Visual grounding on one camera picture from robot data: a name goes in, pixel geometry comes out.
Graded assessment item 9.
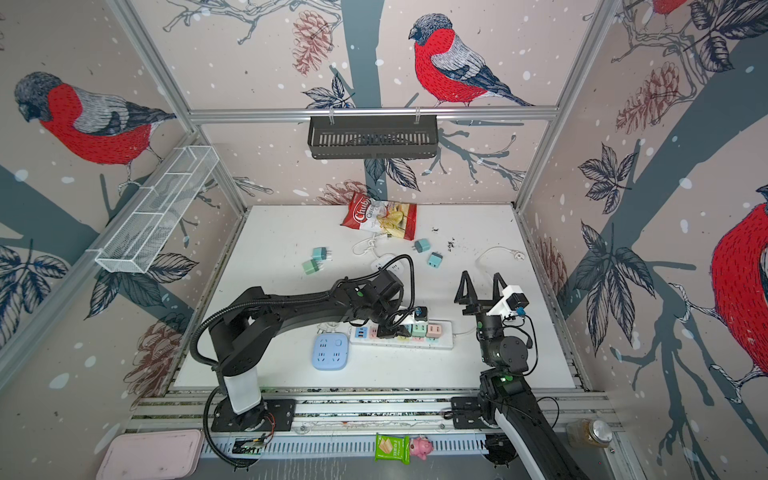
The aluminium frame top bar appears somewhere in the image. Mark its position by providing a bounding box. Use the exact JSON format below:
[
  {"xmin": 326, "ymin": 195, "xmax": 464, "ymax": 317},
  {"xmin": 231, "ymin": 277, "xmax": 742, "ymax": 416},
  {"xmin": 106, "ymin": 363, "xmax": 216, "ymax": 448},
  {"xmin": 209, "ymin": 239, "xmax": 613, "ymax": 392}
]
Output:
[{"xmin": 188, "ymin": 106, "xmax": 559, "ymax": 125}]

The green charger plug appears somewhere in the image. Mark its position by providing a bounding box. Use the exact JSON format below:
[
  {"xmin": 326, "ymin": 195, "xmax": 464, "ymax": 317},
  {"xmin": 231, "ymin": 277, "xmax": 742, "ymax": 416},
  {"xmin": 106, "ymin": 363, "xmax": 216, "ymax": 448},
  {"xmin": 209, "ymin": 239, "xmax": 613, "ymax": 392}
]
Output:
[
  {"xmin": 301, "ymin": 259, "xmax": 322, "ymax": 275},
  {"xmin": 411, "ymin": 323, "xmax": 428, "ymax": 338}
]

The long white pastel power strip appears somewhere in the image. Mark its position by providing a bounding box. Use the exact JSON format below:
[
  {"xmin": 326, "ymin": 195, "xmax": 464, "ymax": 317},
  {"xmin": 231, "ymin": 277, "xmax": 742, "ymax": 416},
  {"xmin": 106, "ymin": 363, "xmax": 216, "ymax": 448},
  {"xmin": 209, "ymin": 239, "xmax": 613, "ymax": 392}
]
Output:
[{"xmin": 347, "ymin": 320, "xmax": 454, "ymax": 350}]

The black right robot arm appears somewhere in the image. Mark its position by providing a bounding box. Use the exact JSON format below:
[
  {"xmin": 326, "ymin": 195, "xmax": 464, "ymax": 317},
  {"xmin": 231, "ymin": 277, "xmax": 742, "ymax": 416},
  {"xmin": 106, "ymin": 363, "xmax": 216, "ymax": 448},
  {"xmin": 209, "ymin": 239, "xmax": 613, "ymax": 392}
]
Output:
[{"xmin": 448, "ymin": 271, "xmax": 587, "ymax": 479}]

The pink tray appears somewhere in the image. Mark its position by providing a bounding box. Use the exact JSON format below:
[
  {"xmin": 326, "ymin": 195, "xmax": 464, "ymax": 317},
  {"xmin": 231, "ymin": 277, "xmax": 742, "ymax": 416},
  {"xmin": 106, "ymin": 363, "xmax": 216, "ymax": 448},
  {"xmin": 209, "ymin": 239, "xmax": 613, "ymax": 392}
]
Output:
[{"xmin": 96, "ymin": 429, "xmax": 204, "ymax": 480}]

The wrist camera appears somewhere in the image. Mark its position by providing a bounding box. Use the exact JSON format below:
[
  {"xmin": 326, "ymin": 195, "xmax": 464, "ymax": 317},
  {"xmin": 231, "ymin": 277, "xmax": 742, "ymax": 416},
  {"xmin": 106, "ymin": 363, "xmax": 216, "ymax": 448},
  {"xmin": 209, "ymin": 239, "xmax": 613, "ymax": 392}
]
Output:
[
  {"xmin": 487, "ymin": 285, "xmax": 529, "ymax": 319},
  {"xmin": 413, "ymin": 306, "xmax": 429, "ymax": 322}
]

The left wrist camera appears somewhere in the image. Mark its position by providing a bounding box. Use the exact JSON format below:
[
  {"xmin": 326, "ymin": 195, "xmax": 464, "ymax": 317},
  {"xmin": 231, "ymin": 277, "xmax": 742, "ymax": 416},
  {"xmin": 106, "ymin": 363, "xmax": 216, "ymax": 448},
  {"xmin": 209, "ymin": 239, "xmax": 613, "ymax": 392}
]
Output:
[{"xmin": 413, "ymin": 306, "xmax": 429, "ymax": 322}]

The pink pig toy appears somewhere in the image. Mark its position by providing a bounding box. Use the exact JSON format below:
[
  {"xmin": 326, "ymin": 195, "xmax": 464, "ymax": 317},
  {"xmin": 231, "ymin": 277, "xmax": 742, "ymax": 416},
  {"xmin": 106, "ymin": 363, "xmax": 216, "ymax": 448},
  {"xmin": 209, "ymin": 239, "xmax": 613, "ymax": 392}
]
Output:
[{"xmin": 409, "ymin": 436, "xmax": 434, "ymax": 460}]

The blue square power strip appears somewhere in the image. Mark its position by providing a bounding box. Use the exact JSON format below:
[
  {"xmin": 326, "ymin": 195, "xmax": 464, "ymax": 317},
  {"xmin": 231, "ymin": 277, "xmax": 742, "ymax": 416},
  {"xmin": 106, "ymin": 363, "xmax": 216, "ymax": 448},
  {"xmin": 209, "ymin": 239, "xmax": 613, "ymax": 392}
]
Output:
[{"xmin": 311, "ymin": 332, "xmax": 349, "ymax": 371}]

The black hanging wire basket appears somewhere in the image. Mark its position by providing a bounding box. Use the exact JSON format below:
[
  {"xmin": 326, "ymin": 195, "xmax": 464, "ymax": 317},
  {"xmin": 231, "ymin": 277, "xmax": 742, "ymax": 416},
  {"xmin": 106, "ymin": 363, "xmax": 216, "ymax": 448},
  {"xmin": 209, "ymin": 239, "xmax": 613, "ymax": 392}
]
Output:
[{"xmin": 307, "ymin": 115, "xmax": 439, "ymax": 160}]

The aluminium frame post back left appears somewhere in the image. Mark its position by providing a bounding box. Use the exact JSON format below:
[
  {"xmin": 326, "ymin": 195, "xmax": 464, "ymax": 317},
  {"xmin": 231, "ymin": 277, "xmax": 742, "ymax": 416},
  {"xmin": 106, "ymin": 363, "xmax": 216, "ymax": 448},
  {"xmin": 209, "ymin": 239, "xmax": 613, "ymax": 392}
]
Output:
[{"xmin": 106, "ymin": 0, "xmax": 248, "ymax": 215}]

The aluminium frame post back right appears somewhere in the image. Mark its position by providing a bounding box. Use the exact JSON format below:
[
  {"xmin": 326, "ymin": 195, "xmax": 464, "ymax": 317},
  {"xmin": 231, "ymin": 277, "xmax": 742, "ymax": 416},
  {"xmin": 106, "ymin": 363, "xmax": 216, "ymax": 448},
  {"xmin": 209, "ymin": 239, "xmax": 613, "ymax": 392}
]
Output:
[{"xmin": 515, "ymin": 0, "xmax": 620, "ymax": 214}]

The aluminium frame post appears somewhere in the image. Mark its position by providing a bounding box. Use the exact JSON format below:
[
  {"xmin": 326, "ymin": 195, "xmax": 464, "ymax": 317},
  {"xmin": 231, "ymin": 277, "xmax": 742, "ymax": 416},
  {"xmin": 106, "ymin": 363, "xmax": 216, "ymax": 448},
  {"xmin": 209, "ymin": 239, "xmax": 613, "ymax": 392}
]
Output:
[
  {"xmin": 106, "ymin": 0, "xmax": 248, "ymax": 215},
  {"xmin": 515, "ymin": 0, "xmax": 620, "ymax": 214}
]

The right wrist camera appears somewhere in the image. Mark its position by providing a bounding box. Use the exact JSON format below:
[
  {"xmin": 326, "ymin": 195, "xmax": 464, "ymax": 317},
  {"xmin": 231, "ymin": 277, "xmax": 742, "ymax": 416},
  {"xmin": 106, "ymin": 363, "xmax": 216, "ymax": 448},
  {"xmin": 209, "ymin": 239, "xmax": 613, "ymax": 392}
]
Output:
[{"xmin": 487, "ymin": 285, "xmax": 529, "ymax": 319}]

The pink charger plug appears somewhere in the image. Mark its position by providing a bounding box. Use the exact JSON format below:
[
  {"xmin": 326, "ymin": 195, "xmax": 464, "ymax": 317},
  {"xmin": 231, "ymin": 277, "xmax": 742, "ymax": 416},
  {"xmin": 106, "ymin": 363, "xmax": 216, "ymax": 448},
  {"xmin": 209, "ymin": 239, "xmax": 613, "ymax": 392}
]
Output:
[{"xmin": 426, "ymin": 323, "xmax": 443, "ymax": 339}]

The long strip white cable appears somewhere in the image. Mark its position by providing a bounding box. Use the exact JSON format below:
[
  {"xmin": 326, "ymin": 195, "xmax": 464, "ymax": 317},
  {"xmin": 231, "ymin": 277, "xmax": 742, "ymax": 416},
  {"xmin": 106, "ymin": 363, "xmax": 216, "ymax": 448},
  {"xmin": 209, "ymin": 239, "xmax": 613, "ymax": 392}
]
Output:
[{"xmin": 453, "ymin": 245, "xmax": 527, "ymax": 335}]

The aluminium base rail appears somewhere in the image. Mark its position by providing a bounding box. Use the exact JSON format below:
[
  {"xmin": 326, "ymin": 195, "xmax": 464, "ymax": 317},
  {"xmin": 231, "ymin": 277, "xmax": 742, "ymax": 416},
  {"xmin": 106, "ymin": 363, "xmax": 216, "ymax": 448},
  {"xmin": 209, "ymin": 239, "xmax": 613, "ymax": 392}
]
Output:
[{"xmin": 124, "ymin": 390, "xmax": 624, "ymax": 460}]

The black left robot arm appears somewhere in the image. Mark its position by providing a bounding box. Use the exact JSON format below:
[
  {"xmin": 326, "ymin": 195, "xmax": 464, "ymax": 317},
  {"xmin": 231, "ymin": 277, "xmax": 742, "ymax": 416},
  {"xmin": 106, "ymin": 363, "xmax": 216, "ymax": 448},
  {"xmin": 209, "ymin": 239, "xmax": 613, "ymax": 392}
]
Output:
[{"xmin": 189, "ymin": 254, "xmax": 416, "ymax": 433}]

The red white chips bag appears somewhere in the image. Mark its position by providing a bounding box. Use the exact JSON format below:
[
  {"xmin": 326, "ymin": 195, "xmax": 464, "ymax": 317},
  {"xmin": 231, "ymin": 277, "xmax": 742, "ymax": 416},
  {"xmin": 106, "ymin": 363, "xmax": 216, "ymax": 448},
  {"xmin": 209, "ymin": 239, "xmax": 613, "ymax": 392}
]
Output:
[{"xmin": 341, "ymin": 193, "xmax": 418, "ymax": 241}]

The green snack packet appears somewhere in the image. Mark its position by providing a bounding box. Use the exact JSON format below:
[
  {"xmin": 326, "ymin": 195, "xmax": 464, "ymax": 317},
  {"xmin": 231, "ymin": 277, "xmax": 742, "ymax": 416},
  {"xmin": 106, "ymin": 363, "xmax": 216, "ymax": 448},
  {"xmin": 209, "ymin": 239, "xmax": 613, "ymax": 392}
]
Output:
[{"xmin": 374, "ymin": 434, "xmax": 411, "ymax": 465}]

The white square power strip cable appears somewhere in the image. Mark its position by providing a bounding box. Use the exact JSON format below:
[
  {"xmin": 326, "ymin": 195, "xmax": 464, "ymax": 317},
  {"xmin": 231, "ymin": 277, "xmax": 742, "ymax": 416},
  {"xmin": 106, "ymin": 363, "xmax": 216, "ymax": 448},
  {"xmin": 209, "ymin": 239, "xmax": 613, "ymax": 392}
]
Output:
[{"xmin": 351, "ymin": 232, "xmax": 385, "ymax": 258}]

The glass jar with lid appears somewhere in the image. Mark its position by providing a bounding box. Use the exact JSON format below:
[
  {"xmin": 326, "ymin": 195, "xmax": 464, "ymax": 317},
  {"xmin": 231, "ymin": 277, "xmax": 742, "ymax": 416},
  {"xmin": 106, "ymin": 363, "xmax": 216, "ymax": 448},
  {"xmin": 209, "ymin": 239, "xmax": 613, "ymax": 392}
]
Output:
[{"xmin": 566, "ymin": 419, "xmax": 614, "ymax": 448}]

